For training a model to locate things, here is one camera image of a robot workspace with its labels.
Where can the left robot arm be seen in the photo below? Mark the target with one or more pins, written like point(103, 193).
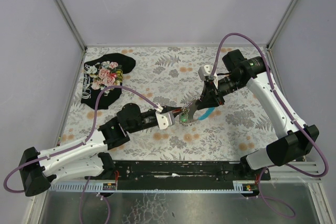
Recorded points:
point(89, 155)

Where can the white cable duct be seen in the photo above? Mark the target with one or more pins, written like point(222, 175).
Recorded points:
point(155, 187)

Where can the black floral cloth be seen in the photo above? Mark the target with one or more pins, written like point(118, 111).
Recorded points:
point(103, 72)

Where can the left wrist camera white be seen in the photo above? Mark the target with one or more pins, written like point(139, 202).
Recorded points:
point(164, 120)

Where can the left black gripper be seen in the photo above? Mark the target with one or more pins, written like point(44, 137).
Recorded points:
point(150, 118)

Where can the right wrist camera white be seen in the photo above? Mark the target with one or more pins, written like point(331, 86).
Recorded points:
point(205, 73)

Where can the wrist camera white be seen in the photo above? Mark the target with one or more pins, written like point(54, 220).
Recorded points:
point(164, 120)
point(205, 73)

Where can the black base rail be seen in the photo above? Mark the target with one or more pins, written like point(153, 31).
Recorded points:
point(181, 172)

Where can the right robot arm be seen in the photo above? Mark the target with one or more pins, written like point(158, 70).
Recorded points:
point(295, 137)

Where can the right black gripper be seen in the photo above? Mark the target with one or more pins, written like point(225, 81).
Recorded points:
point(211, 94)

